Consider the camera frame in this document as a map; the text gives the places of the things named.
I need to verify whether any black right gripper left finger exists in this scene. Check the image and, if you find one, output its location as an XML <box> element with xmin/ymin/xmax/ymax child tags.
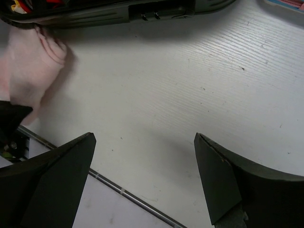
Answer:
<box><xmin>0</xmin><ymin>133</ymin><xmax>96</xmax><ymax>228</ymax></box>

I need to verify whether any first aid tin box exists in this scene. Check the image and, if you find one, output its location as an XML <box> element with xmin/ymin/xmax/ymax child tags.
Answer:
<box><xmin>264</xmin><ymin>0</ymin><xmax>304</xmax><ymax>14</ymax></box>

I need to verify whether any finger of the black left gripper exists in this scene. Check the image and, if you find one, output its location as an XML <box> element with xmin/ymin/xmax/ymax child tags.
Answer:
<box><xmin>0</xmin><ymin>101</ymin><xmax>33</xmax><ymax>140</ymax></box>

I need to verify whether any black hard-shell suitcase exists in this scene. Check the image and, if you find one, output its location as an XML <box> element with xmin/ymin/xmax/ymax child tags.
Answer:
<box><xmin>0</xmin><ymin>0</ymin><xmax>233</xmax><ymax>29</ymax></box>

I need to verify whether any pink towel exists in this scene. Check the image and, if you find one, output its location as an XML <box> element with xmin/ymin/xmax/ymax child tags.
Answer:
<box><xmin>0</xmin><ymin>27</ymin><xmax>67</xmax><ymax>125</ymax></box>

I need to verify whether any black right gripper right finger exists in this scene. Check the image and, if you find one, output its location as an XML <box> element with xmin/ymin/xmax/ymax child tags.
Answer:
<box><xmin>194</xmin><ymin>133</ymin><xmax>304</xmax><ymax>228</ymax></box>

